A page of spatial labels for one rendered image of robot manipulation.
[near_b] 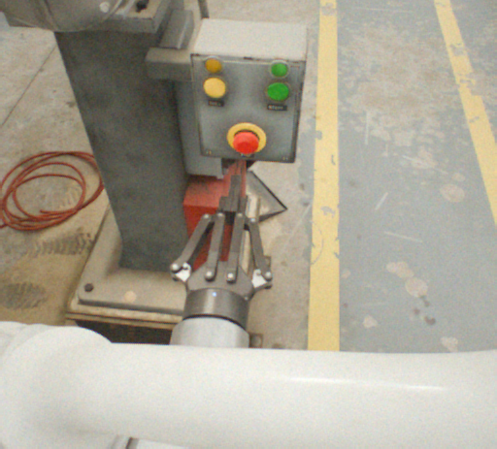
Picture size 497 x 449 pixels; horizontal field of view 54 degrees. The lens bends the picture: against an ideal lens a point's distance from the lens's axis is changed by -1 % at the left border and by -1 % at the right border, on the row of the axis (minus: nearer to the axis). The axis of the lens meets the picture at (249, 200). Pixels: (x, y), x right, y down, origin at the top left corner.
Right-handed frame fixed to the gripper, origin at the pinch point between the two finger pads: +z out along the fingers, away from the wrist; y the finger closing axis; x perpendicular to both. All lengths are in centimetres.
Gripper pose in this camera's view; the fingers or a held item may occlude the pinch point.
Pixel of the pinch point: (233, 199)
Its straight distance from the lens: 68.6
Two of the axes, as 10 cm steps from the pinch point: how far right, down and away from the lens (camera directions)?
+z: 1.0, -7.4, 6.6
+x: 0.1, -6.7, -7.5
